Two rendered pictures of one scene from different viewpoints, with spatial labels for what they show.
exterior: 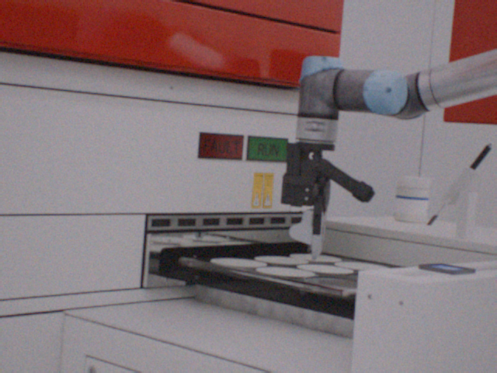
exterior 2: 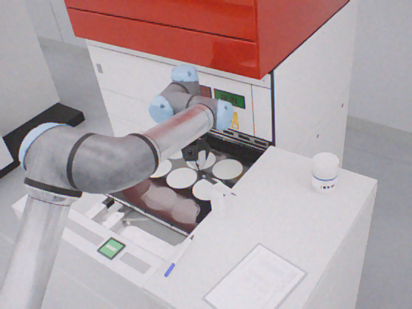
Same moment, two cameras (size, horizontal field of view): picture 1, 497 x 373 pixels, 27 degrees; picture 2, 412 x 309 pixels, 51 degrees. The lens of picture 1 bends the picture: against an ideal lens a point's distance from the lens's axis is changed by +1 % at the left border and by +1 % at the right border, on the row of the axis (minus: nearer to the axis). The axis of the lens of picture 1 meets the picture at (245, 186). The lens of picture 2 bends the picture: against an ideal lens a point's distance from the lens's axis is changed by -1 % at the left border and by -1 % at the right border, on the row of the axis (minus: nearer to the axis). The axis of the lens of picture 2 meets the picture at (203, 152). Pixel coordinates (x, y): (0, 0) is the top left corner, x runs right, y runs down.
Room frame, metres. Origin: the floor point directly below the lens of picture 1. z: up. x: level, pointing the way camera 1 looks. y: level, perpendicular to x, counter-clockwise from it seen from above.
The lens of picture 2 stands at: (1.84, -1.23, 1.84)
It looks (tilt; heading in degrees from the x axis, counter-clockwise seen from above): 38 degrees down; 89
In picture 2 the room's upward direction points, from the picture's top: 9 degrees counter-clockwise
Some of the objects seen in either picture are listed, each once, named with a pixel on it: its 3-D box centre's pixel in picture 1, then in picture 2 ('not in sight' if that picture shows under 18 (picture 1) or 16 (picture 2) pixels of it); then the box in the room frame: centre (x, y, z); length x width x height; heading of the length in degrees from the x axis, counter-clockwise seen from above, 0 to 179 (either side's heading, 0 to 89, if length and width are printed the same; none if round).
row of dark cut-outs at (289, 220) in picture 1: (233, 221); (213, 127); (1.92, 0.02, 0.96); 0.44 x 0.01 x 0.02; 137
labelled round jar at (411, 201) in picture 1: (411, 199); (324, 173); (2.18, -0.36, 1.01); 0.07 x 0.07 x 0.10
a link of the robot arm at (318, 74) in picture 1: (321, 88); (185, 86); (1.84, -0.12, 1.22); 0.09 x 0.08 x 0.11; 56
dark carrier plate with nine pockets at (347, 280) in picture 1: (324, 270); (182, 178); (1.78, -0.15, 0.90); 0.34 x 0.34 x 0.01; 47
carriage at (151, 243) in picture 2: not in sight; (132, 240); (1.61, -0.36, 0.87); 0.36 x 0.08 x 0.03; 137
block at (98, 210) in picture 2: not in sight; (94, 214); (1.50, -0.25, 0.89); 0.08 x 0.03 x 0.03; 47
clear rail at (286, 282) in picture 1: (257, 276); not in sight; (1.65, -0.03, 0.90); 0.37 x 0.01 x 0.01; 47
